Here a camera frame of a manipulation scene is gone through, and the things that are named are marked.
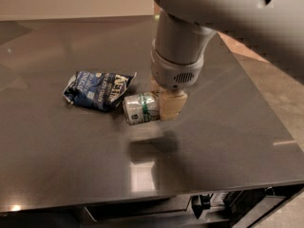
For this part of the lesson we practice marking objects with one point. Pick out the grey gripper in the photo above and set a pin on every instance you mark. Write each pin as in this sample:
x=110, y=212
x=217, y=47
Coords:
x=172, y=73

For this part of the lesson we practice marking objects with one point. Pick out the white green 7up can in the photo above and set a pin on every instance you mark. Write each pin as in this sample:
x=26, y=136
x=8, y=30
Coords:
x=141, y=108

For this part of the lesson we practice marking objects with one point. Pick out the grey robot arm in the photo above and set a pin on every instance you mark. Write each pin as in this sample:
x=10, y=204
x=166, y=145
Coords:
x=273, y=29

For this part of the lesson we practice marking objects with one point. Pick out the blue chip bag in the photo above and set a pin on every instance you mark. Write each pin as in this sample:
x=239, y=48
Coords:
x=96, y=90

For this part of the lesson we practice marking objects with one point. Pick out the black equipment under table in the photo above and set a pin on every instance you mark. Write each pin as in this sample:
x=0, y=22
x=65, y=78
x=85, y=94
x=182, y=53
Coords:
x=237, y=209

